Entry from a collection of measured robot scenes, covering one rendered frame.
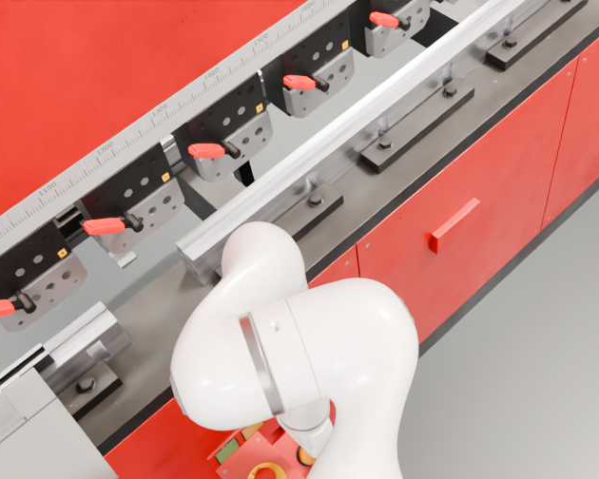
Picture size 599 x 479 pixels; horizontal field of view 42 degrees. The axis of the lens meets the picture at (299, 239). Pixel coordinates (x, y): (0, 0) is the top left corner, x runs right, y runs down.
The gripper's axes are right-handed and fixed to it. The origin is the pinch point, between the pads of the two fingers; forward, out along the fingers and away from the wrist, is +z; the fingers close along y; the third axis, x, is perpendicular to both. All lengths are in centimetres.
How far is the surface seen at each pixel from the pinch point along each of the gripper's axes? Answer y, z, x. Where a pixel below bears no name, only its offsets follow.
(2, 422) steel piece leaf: -35, -13, -36
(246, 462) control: -6.7, 6.9, -9.9
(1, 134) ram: -41, -60, -10
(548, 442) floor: 27, 82, 60
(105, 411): -29.7, -0.7, -22.7
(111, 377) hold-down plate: -32.6, -3.4, -18.0
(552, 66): -21, -1, 98
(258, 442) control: -7.9, 7.0, -6.0
